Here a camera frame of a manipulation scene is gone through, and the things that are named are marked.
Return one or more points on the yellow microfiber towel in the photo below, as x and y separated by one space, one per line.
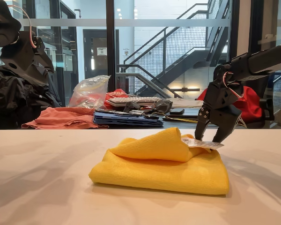
154 173

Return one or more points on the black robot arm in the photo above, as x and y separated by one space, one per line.
260 63
4 23

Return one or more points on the black tablet case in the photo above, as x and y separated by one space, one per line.
185 116

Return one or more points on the beige folded cloth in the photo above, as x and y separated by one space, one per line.
187 103

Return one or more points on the black low table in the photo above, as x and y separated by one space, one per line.
178 126

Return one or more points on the glossy black phone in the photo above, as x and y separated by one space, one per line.
177 111

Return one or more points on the red bag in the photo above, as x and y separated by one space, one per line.
250 105

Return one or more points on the black jacket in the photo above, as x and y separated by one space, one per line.
14 105

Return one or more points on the black framed glass door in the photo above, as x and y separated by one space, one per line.
91 68

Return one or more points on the coral t-shirt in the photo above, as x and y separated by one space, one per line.
61 117

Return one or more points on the small bag of dark parts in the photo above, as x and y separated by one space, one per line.
131 106
164 106

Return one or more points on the black office chair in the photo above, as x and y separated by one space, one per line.
267 110

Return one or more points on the clear plastic zip bag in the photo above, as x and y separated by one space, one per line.
91 91

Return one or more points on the black keypad phone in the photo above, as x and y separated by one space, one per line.
152 116

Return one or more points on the small red white item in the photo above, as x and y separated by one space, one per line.
147 108

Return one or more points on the black pillar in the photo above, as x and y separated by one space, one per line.
110 47

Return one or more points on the silver keypad phone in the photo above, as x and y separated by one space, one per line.
135 114

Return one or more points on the dark grey keypad phone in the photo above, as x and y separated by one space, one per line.
107 111

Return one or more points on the red printed cloth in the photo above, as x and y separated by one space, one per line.
116 96

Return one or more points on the white keyboard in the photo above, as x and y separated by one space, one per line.
121 101

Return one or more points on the blue folder stack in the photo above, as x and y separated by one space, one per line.
121 120

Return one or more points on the black metal staircase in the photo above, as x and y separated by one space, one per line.
220 30

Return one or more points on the wall light bar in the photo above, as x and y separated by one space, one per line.
185 89

